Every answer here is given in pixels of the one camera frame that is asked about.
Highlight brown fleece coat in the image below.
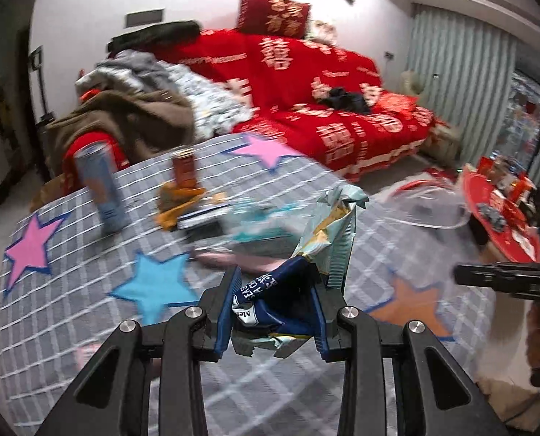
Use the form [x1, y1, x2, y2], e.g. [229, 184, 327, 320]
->
[47, 90, 195, 164]

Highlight red square pillow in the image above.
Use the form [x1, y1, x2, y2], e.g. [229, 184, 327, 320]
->
[236, 0, 311, 39]

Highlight black jacket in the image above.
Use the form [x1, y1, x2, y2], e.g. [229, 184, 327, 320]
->
[106, 20, 202, 53]

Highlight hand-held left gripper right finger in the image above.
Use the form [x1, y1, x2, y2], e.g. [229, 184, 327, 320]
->
[311, 272, 509, 436]

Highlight tall blue drink can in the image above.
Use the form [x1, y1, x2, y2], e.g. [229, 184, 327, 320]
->
[74, 142, 132, 234]

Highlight beige armchair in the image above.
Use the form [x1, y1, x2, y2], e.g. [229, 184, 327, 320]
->
[401, 69, 461, 164]

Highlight white printed pillow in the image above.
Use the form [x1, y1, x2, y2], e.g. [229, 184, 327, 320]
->
[308, 20, 339, 46]

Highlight light blue plastic bag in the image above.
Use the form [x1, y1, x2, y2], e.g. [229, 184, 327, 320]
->
[227, 200, 298, 241]

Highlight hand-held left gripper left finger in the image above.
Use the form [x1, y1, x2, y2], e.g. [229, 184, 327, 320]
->
[36, 266, 243, 436]

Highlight clear plastic bag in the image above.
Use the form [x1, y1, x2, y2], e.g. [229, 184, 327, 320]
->
[379, 184, 473, 237]

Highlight orange snack wrapper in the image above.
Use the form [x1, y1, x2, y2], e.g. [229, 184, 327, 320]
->
[156, 182, 207, 230]

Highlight dark blue snack bag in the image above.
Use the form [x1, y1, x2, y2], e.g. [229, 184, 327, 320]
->
[230, 185, 371, 359]

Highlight round red table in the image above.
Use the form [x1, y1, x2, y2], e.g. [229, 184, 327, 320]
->
[461, 166, 540, 264]

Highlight pink packet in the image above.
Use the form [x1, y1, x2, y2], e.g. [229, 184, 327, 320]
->
[192, 250, 275, 273]

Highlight light blue blanket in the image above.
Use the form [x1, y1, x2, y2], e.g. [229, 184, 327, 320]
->
[161, 64, 252, 139]

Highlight grey pleated curtain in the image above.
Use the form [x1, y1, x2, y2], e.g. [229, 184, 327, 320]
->
[408, 4, 518, 178]

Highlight black clothes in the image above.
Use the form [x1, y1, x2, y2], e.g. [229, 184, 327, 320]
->
[315, 87, 371, 114]

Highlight red covered sofa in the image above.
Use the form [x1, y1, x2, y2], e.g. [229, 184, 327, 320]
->
[154, 29, 436, 180]

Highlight red patterned cushion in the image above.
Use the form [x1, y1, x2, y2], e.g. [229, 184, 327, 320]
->
[379, 93, 418, 121]

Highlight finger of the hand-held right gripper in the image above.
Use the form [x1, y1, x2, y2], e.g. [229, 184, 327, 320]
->
[453, 261, 540, 301]

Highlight grey clothes pile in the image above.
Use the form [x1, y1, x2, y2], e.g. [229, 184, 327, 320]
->
[76, 50, 171, 96]

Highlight dark flat packet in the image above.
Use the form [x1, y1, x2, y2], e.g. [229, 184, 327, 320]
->
[179, 204, 234, 232]

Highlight dark wall panel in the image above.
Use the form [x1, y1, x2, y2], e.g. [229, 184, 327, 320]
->
[125, 8, 165, 28]

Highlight red drink can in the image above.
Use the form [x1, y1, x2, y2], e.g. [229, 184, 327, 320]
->
[171, 146, 197, 189]

